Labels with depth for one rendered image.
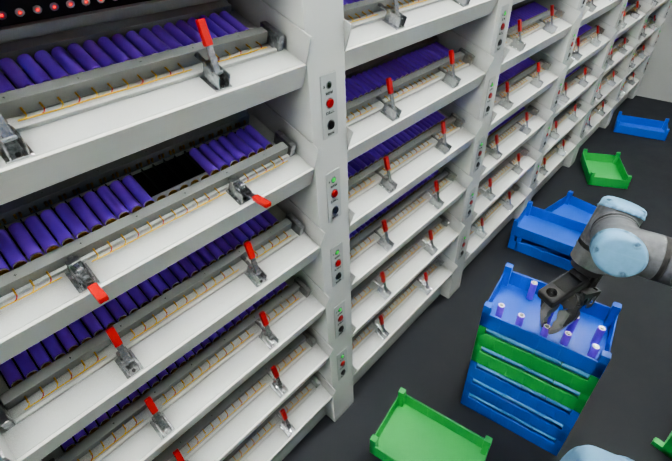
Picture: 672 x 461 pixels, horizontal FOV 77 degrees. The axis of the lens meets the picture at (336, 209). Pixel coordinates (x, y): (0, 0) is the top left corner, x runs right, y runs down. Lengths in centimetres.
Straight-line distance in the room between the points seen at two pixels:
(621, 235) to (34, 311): 96
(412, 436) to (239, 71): 121
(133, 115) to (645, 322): 191
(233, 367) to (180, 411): 13
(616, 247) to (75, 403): 97
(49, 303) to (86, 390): 20
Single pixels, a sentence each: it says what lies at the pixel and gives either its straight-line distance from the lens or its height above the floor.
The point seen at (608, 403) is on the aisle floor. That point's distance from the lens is 178.
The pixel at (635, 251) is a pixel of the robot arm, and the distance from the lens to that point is 97.
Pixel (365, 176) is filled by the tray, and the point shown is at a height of 80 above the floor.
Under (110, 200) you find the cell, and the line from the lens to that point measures 74.
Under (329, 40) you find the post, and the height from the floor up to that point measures 118.
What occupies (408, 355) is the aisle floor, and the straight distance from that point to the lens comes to 168.
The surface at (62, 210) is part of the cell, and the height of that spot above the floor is 102.
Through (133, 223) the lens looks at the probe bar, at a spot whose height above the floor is 99.
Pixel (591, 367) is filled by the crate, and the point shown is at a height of 43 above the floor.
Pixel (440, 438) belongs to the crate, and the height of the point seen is 0.
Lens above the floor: 137
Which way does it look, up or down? 36 degrees down
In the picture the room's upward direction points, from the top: 3 degrees counter-clockwise
